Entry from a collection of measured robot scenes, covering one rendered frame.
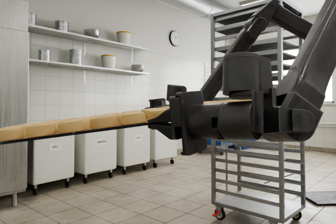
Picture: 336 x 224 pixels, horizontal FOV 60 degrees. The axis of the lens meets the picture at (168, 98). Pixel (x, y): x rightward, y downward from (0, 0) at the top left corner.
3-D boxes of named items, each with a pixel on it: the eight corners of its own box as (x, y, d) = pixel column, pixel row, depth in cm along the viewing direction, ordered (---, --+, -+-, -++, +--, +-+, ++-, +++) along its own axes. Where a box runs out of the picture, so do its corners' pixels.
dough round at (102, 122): (86, 129, 56) (85, 119, 56) (109, 125, 59) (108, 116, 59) (98, 129, 52) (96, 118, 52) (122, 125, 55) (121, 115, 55)
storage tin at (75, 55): (78, 66, 425) (78, 51, 426) (84, 65, 414) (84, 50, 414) (66, 65, 412) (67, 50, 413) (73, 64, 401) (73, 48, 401)
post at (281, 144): (284, 222, 216) (282, -4, 221) (283, 224, 214) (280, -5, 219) (280, 221, 218) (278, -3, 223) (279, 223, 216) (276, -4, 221)
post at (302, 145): (305, 207, 249) (303, 10, 254) (304, 208, 247) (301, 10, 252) (302, 206, 251) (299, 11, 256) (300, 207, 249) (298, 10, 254)
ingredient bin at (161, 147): (156, 169, 457) (156, 119, 459) (130, 163, 501) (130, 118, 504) (179, 164, 495) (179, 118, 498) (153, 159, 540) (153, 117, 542)
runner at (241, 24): (284, 17, 223) (283, 13, 223) (282, 16, 221) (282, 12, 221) (214, 32, 267) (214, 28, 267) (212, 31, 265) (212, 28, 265)
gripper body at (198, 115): (178, 155, 47) (219, 158, 42) (172, 92, 47) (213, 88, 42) (198, 148, 52) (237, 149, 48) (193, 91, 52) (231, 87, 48)
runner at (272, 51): (284, 52, 222) (284, 48, 222) (282, 52, 220) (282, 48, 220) (214, 61, 266) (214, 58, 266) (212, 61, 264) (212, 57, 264)
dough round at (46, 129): (59, 133, 53) (58, 123, 53) (29, 138, 50) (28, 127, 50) (52, 133, 57) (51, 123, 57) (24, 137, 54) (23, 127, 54)
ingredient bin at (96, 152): (85, 186, 360) (85, 123, 362) (58, 177, 402) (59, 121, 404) (119, 177, 401) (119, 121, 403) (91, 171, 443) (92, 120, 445)
